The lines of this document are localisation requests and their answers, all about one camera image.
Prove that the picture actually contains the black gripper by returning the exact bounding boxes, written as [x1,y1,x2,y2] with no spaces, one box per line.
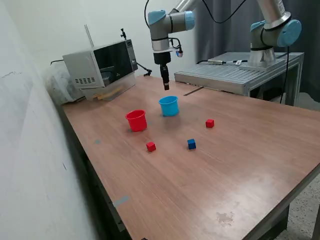
[153,51,172,91]

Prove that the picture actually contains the silver blue-jointed robot arm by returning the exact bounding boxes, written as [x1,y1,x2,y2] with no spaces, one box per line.
[147,0,303,68]

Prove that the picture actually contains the flat metal strip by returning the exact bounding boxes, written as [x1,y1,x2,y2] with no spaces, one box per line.
[183,86,204,97]

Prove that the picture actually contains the blue plastic cup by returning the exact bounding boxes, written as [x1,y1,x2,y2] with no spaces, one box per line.
[158,95,180,117]

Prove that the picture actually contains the red plastic cup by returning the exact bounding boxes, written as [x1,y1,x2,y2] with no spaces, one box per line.
[125,109,147,133]

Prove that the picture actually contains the grey metal robot table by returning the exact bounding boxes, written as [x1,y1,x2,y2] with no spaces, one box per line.
[174,51,305,107]

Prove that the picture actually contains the silver microwave oven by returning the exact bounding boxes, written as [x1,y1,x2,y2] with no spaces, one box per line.
[62,38,139,90]

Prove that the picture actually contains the thin white rod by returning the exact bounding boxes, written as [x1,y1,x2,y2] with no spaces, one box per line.
[84,24,95,48]

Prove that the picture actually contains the translucent plastic bag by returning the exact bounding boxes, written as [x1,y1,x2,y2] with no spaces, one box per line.
[43,67,86,105]

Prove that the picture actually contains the long grey tape strip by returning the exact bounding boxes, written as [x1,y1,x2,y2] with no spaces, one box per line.
[112,195,130,208]

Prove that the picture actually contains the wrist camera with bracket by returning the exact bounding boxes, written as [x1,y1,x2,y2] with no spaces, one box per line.
[169,48,185,58]

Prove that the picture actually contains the silver connector with cable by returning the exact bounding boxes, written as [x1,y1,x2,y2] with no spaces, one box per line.
[196,58,248,66]

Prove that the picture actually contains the thin black cable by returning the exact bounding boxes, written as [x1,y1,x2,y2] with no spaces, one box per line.
[144,0,248,51]
[279,46,291,104]

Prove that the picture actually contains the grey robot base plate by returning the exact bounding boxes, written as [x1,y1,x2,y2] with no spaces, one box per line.
[238,58,286,73]

